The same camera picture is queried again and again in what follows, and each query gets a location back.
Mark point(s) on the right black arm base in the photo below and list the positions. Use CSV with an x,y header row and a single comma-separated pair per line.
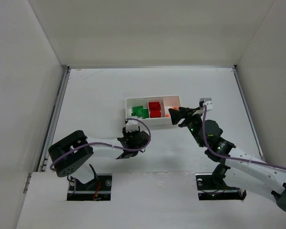
x,y
211,186

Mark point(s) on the red curved lego piece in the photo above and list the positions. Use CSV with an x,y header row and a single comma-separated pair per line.
x,y
155,114

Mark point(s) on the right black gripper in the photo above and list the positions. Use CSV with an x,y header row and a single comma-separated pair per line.
x,y
184,117

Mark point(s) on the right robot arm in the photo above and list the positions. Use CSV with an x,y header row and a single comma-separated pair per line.
x,y
235,167

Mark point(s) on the green lego brick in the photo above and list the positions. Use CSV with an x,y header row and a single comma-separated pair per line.
x,y
138,109

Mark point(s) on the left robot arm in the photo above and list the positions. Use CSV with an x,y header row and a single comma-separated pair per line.
x,y
71,155

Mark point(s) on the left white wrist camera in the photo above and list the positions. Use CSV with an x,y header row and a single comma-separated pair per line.
x,y
131,125

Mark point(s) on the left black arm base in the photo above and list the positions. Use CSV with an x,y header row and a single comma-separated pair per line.
x,y
97,189

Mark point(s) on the green lego pieces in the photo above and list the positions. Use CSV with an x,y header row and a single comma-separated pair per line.
x,y
143,115

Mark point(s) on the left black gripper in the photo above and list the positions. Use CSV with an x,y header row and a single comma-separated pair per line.
x,y
130,134

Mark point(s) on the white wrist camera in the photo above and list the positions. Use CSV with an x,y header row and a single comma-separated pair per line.
x,y
131,125
206,104

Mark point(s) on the red lego block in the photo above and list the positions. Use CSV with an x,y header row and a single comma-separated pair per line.
x,y
154,106

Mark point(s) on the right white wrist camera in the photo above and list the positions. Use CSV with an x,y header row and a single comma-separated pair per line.
x,y
206,104

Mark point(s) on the white three-compartment container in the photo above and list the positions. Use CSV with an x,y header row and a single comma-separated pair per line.
x,y
166,102

